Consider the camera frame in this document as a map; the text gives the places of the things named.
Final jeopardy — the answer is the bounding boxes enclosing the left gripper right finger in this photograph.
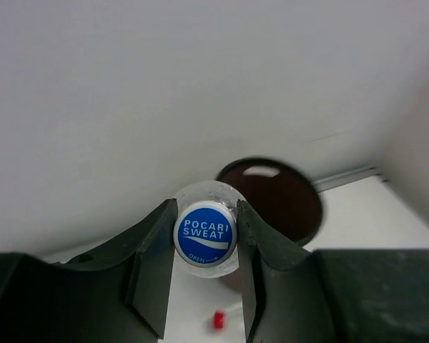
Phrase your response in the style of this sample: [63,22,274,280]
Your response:
[237,201,429,342]

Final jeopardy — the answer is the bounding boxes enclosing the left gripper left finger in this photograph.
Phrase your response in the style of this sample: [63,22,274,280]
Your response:
[0,199,177,342]

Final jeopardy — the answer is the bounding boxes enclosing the brown plastic waste bin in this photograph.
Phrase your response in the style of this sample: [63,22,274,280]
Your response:
[216,156,324,247]

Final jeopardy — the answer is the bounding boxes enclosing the red-label clear water bottle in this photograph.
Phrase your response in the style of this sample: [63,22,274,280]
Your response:
[211,302,244,331]

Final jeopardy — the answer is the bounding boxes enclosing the aluminium frame rail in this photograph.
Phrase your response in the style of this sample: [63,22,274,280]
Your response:
[312,166,389,193]

